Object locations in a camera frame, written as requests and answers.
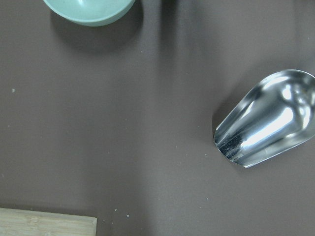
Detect metal ice scoop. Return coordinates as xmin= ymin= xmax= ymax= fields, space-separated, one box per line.
xmin=214 ymin=69 xmax=315 ymax=168

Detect mint green bowl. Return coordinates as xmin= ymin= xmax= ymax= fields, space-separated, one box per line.
xmin=44 ymin=0 xmax=135 ymax=27

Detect wooden cutting board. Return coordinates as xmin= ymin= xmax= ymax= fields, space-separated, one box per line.
xmin=0 ymin=208 xmax=97 ymax=236

